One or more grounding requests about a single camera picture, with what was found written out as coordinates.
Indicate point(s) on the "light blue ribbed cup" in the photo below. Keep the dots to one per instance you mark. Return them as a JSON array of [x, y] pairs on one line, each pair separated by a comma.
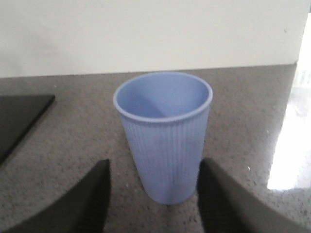
[[164, 116]]

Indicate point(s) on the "black glass gas stove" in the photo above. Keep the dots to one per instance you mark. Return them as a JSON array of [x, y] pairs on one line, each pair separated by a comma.
[[18, 113]]

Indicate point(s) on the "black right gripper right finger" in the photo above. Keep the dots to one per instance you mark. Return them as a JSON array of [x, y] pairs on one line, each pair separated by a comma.
[[225, 206]]

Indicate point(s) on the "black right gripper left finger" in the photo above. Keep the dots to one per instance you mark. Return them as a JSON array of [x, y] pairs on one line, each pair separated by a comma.
[[83, 209]]

